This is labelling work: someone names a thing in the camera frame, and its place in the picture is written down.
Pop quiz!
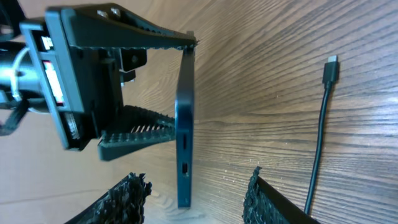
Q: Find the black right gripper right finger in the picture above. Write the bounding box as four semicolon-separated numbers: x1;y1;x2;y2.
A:
242;166;320;224

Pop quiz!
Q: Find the Samsung Galaxy smartphone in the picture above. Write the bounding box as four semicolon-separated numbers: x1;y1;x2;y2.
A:
175;45;195;209

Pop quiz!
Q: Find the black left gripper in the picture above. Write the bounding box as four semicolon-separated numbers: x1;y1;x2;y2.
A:
20;3;197;161

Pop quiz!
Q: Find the black USB charging cable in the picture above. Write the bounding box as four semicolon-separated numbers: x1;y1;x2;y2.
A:
303;55;340;215

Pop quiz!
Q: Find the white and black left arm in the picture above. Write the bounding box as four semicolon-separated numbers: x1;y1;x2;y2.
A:
1;1;197;162

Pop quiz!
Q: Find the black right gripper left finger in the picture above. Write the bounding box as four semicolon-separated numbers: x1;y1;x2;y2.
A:
68;172;152;224

